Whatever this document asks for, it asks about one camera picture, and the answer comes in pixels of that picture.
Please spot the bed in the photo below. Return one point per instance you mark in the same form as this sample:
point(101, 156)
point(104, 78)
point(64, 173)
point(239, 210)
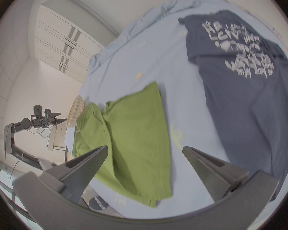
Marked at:
point(177, 80)

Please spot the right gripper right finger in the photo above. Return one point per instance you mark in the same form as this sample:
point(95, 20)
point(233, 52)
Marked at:
point(213, 174)

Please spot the small white table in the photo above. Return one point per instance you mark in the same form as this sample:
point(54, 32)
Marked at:
point(60, 134)

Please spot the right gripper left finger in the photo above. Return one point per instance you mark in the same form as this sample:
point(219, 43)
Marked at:
point(79, 169)

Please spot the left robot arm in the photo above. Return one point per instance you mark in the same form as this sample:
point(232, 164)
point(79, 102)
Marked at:
point(16, 126)

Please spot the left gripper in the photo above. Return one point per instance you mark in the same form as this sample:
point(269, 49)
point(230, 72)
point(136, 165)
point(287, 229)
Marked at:
point(39, 121)

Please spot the white wardrobe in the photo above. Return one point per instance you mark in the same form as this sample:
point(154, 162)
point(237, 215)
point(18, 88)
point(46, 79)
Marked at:
point(60, 39)

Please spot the green shorts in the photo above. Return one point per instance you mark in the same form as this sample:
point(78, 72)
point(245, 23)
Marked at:
point(134, 140)

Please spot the black printed T-shirt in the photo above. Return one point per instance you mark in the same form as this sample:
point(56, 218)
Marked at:
point(242, 118)

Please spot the pale blue quilt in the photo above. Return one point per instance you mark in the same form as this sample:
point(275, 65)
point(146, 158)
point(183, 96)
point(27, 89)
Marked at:
point(124, 36)

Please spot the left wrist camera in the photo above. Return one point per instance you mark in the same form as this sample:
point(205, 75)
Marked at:
point(38, 110)

